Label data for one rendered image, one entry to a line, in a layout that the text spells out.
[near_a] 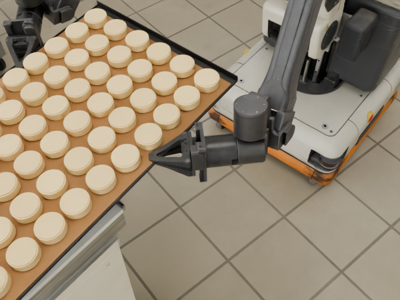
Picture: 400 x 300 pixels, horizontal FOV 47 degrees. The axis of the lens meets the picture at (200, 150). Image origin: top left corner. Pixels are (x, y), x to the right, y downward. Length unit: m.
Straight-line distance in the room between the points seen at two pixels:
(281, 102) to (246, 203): 1.13
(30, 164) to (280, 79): 0.46
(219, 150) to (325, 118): 1.13
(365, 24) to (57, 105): 1.10
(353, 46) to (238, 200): 0.75
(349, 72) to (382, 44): 0.20
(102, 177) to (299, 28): 0.42
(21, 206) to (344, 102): 1.45
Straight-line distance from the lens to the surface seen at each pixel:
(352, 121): 1.92
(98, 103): 0.90
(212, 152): 0.80
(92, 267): 0.92
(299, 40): 0.84
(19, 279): 0.79
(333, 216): 1.97
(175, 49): 1.00
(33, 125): 0.91
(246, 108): 0.77
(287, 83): 0.84
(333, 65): 2.00
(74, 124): 0.88
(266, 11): 1.63
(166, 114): 0.86
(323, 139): 1.83
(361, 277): 1.88
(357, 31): 1.66
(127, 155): 0.82
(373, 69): 1.92
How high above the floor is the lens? 1.65
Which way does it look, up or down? 52 degrees down
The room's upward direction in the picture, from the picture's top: straight up
